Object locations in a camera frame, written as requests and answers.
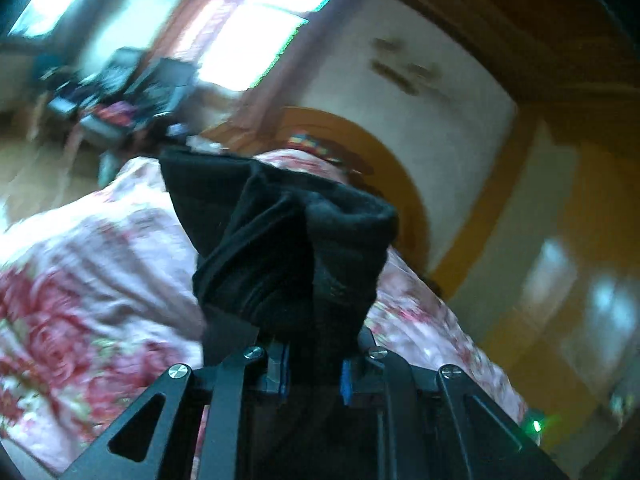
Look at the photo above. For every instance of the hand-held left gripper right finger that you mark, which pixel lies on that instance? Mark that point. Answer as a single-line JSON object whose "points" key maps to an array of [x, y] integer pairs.
{"points": [[346, 385]]}

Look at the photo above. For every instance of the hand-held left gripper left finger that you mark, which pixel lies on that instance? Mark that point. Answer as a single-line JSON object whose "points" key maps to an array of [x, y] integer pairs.
{"points": [[284, 370]]}

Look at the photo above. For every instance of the black pants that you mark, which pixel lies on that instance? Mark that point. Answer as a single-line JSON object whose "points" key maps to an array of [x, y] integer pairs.
{"points": [[280, 240]]}

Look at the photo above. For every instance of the wooden headboard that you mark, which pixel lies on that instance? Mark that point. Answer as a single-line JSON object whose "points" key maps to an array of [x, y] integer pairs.
{"points": [[400, 180]]}

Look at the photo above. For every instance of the pink floral quilt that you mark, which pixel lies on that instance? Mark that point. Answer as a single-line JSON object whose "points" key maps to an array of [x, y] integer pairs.
{"points": [[100, 260]]}

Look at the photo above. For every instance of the colourful checked pillow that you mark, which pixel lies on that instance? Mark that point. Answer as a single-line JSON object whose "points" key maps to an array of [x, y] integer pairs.
{"points": [[315, 146]]}

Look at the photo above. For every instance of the wooden wardrobe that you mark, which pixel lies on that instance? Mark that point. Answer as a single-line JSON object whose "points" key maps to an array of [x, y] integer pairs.
{"points": [[575, 185]]}

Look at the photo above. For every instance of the black leather chair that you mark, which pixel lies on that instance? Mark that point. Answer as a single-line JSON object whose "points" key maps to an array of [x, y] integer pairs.
{"points": [[95, 85], [160, 90]]}

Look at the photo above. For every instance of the bright large window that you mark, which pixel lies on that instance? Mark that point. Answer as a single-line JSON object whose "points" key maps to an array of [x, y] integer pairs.
{"points": [[250, 35]]}

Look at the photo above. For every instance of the brass wall lamp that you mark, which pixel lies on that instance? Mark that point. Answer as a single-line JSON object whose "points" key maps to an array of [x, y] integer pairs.
{"points": [[405, 67]]}

